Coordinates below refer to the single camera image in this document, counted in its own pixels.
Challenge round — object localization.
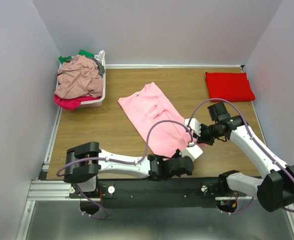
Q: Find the folded red t shirt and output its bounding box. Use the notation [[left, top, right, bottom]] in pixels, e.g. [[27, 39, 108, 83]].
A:
[[205, 72, 256, 102]]

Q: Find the green t shirt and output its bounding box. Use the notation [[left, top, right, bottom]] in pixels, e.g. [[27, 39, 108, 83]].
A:
[[58, 49, 94, 64]]

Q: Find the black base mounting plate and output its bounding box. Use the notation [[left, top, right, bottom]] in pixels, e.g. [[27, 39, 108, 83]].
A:
[[69, 177, 247, 216]]

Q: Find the dusty pink t shirt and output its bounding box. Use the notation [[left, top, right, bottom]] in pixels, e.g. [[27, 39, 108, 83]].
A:
[[54, 55, 104, 100]]

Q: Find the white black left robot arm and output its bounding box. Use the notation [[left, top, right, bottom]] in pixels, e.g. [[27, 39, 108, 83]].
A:
[[56, 142, 203, 198]]

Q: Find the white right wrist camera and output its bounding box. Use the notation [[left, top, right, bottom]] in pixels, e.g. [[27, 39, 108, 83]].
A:
[[184, 118, 202, 137]]

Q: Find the light pink t shirt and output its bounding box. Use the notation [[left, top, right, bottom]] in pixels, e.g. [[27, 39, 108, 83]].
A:
[[118, 82, 191, 157]]

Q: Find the grey t shirt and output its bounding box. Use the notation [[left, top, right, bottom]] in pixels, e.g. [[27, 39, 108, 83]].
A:
[[94, 57, 105, 76]]

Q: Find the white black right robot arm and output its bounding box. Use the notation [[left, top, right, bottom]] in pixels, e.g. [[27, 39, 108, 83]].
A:
[[185, 98, 294, 213]]

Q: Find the magenta t shirt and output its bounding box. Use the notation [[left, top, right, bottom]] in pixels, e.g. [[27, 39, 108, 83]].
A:
[[54, 95, 93, 111]]

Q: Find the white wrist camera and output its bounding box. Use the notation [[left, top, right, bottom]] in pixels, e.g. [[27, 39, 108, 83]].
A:
[[181, 142, 203, 162], [184, 118, 202, 137]]

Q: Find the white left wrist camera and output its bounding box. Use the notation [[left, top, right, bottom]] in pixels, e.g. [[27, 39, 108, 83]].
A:
[[181, 142, 203, 162]]

